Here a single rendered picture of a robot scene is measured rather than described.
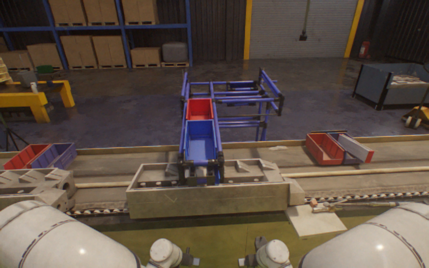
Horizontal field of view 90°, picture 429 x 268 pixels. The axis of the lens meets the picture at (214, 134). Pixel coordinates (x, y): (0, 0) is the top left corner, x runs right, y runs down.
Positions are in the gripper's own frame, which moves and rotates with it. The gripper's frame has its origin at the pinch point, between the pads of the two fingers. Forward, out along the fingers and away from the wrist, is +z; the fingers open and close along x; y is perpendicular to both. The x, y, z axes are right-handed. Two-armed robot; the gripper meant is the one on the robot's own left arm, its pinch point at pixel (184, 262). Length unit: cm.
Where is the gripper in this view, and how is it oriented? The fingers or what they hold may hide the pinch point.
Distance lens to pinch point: 130.4
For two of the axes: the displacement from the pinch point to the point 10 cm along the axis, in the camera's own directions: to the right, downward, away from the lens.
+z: 1.9, 6.2, 7.6
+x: -9.8, 0.2, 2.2
